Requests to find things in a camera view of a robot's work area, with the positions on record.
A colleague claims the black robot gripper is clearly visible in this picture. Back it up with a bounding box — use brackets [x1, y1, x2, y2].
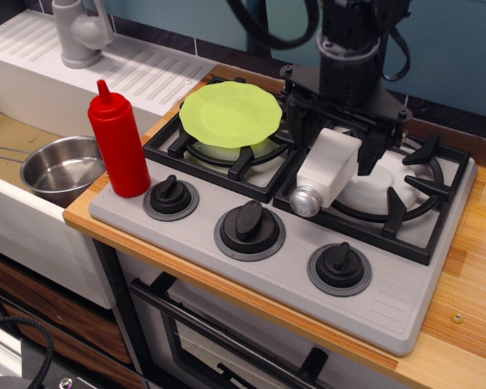
[279, 54, 413, 176]

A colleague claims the white salt shaker silver cap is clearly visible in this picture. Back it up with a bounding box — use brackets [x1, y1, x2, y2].
[289, 128, 362, 218]

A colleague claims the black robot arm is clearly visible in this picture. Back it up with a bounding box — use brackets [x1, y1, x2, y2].
[228, 1, 412, 176]

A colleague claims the light green plastic plate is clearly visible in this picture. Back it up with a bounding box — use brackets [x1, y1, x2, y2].
[179, 81, 283, 148]

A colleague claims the stainless steel pot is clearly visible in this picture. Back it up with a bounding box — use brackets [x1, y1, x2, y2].
[0, 135, 106, 208]

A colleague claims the white toy sink unit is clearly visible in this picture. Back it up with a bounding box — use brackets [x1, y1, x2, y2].
[0, 11, 214, 309]

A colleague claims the white right burner cap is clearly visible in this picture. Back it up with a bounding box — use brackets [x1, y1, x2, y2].
[336, 147, 433, 216]

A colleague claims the white burner cap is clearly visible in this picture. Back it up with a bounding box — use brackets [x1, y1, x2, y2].
[336, 147, 433, 216]
[186, 139, 285, 168]

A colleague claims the black left burner grate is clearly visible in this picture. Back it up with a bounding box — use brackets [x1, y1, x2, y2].
[143, 75, 330, 203]

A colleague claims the black burner grate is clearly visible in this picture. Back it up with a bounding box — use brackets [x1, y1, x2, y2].
[273, 120, 476, 265]
[143, 75, 330, 203]

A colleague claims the black right burner grate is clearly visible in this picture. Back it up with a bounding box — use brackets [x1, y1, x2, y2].
[273, 120, 476, 265]

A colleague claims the white left burner cap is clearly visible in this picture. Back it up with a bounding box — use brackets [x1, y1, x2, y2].
[186, 139, 285, 168]

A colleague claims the black middle stove knob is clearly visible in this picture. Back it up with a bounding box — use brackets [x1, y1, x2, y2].
[214, 200, 286, 262]

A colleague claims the black stove knob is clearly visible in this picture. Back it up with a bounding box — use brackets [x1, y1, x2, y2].
[143, 174, 199, 222]
[307, 242, 373, 297]
[214, 200, 286, 262]

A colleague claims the black right stove knob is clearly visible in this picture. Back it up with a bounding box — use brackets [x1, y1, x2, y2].
[307, 242, 373, 297]

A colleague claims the grey toy stove top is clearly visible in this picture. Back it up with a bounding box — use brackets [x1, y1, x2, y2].
[87, 76, 478, 357]

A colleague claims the black left stove knob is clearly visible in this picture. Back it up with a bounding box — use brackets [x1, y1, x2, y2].
[143, 174, 199, 222]

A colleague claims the red ketchup squeeze bottle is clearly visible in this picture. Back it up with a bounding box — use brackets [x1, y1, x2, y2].
[87, 79, 151, 198]

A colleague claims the grey toy faucet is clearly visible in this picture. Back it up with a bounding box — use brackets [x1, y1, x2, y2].
[52, 0, 114, 69]

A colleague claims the wooden drawer front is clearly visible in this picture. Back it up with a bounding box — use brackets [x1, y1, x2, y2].
[0, 254, 143, 388]

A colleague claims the toy oven door black handle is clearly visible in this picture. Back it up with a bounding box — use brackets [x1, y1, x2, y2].
[129, 274, 328, 388]

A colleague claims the black braided cable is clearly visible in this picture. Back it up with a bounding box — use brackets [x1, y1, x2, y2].
[0, 316, 54, 389]

